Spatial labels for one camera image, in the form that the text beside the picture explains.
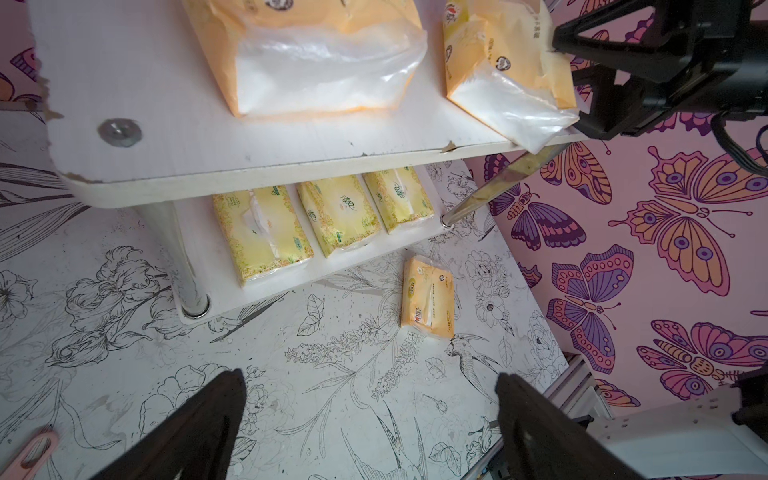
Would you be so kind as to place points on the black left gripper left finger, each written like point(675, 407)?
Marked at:
point(195, 442)

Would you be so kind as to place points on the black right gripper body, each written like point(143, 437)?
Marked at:
point(710, 57)

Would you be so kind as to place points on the pink hand brush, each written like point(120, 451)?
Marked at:
point(32, 457)

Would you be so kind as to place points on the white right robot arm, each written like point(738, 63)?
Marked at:
point(661, 284)

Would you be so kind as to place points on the white two-tier shelf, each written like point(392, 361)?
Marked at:
point(136, 119)

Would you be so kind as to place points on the yellow floral tissue pack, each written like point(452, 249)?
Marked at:
point(341, 216)
point(262, 231)
point(400, 198)

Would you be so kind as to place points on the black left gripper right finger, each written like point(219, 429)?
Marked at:
point(541, 442)

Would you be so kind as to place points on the orange tissue pack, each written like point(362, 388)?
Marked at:
point(501, 68)
point(428, 302)
point(294, 58)

